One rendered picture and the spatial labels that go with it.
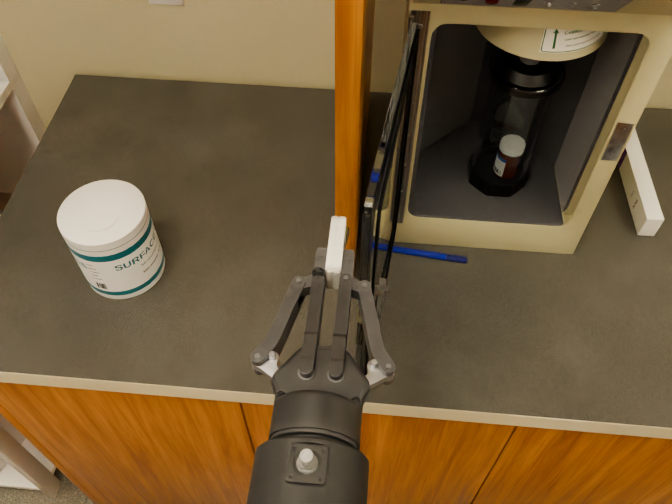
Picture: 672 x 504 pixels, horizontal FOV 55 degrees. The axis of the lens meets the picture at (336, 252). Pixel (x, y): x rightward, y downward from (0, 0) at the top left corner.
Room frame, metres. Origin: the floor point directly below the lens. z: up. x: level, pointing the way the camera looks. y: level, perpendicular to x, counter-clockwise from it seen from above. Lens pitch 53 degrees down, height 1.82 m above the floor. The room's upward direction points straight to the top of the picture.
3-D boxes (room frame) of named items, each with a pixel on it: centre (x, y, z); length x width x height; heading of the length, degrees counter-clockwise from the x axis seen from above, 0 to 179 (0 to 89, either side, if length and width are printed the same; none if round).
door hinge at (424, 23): (0.68, -0.10, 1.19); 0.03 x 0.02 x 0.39; 85
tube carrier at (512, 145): (0.77, -0.28, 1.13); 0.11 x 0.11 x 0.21
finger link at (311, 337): (0.30, 0.02, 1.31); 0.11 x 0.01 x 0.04; 176
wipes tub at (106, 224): (0.63, 0.35, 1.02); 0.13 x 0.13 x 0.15
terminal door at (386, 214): (0.52, -0.06, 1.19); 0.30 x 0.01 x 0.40; 168
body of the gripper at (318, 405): (0.23, 0.01, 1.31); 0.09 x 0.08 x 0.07; 175
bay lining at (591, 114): (0.79, -0.26, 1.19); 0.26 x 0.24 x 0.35; 85
